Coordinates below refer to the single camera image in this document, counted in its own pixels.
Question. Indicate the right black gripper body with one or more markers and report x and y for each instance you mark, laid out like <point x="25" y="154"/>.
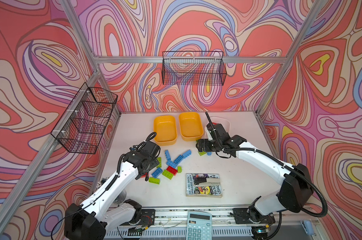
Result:
<point x="209" y="145"/>

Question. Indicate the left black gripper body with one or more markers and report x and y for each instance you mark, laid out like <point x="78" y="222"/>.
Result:
<point x="152" y="164"/>

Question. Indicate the red lego brick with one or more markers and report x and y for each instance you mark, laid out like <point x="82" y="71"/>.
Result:
<point x="172" y="170"/>

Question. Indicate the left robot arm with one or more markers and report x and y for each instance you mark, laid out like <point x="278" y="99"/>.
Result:
<point x="92" y="219"/>

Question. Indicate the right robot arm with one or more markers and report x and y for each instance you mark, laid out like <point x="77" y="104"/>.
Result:
<point x="296" y="186"/>

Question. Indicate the white plastic bin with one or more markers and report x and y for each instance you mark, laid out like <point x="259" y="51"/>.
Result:
<point x="224" y="122"/>

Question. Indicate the right yellow plastic bin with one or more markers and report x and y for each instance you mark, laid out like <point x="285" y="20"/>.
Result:
<point x="191" y="127"/>

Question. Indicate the yellow plastic bin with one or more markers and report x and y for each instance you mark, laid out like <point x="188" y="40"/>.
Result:
<point x="166" y="131"/>
<point x="191" y="127"/>

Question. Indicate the small green lego brick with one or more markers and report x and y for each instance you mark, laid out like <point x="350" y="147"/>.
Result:
<point x="179" y="169"/>

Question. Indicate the long blue lego brick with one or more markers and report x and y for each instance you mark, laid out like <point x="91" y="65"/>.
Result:
<point x="187" y="154"/>

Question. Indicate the left yellow plastic bin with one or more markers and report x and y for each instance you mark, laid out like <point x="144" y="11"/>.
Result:
<point x="166" y="131"/>

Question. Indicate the paperback book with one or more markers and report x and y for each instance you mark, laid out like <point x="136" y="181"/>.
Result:
<point x="203" y="185"/>

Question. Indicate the teal calculator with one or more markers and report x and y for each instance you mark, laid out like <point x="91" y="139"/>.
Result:
<point x="199" y="226"/>

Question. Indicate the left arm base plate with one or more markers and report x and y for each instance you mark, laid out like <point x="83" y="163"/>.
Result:
<point x="146" y="218"/>

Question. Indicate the left black wire basket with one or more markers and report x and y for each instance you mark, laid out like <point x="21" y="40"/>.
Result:
<point x="88" y="115"/>

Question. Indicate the black wire basket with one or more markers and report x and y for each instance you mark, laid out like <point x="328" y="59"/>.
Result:
<point x="197" y="68"/>
<point x="88" y="115"/>

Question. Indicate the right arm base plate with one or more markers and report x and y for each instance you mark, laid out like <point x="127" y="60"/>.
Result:
<point x="244" y="216"/>

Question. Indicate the back black wire basket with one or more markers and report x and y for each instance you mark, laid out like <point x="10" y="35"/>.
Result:
<point x="197" y="68"/>

